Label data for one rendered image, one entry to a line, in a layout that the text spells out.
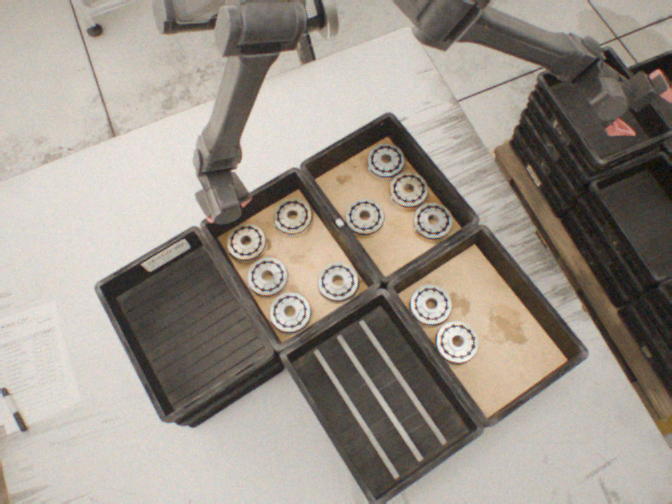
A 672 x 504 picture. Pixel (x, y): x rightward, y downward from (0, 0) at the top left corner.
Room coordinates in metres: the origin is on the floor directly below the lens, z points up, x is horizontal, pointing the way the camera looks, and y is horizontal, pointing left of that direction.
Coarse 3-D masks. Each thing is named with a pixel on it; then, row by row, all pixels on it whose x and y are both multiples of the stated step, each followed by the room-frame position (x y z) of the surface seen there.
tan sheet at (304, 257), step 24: (264, 216) 0.67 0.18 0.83; (312, 216) 0.65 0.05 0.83; (288, 240) 0.59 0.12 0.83; (312, 240) 0.58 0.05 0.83; (240, 264) 0.54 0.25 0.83; (288, 264) 0.52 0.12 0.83; (312, 264) 0.51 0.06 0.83; (288, 288) 0.45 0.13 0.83; (312, 288) 0.44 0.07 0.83; (360, 288) 0.43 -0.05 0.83; (264, 312) 0.40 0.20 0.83; (288, 312) 0.39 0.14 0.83; (312, 312) 0.38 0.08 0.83; (288, 336) 0.33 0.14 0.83
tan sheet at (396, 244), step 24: (336, 168) 0.78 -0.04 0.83; (360, 168) 0.78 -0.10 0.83; (408, 168) 0.76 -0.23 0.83; (336, 192) 0.71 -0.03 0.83; (360, 192) 0.70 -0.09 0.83; (384, 192) 0.69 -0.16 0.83; (408, 192) 0.68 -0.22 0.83; (408, 216) 0.61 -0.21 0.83; (360, 240) 0.56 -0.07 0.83; (384, 240) 0.55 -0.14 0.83; (408, 240) 0.54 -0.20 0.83; (384, 264) 0.48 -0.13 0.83
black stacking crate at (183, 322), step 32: (192, 256) 0.58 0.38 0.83; (128, 288) 0.51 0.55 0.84; (160, 288) 0.50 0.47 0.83; (192, 288) 0.49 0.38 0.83; (224, 288) 0.48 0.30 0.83; (128, 320) 0.42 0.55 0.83; (160, 320) 0.41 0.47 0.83; (192, 320) 0.40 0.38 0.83; (224, 320) 0.39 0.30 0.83; (160, 352) 0.33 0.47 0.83; (192, 352) 0.32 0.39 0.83; (224, 352) 0.31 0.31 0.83; (256, 352) 0.30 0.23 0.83; (160, 384) 0.25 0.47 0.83; (192, 384) 0.24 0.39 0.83; (192, 416) 0.16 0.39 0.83
